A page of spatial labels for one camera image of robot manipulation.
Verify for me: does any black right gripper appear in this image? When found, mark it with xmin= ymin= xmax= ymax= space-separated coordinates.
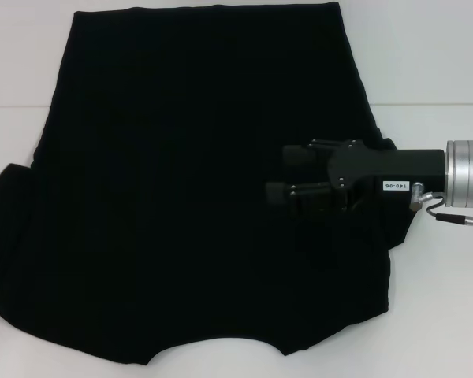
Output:
xmin=266 ymin=138 xmax=446 ymax=216

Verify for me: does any black t-shirt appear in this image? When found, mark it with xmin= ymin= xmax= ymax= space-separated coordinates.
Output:
xmin=0 ymin=2 xmax=419 ymax=355

